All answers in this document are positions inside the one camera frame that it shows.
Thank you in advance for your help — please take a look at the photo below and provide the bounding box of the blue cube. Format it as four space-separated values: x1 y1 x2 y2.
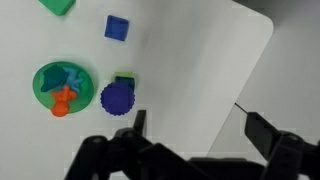
104 14 130 42

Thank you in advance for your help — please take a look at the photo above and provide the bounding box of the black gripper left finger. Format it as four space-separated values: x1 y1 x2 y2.
64 109 208 180

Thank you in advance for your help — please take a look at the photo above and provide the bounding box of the purple ridged ball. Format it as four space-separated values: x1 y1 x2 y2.
100 82 137 117

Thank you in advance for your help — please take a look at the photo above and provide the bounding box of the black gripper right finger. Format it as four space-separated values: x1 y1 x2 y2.
244 111 320 180

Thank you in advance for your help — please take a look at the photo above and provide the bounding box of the dark teal toy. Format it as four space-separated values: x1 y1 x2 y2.
40 64 69 93

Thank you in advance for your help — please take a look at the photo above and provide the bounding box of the green cube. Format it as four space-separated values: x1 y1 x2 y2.
38 0 77 17

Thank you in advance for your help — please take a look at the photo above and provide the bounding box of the dark blue block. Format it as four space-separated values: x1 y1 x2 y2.
114 76 136 90

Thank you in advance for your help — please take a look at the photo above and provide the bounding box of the green bowl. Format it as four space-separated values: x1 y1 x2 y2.
32 61 95 114

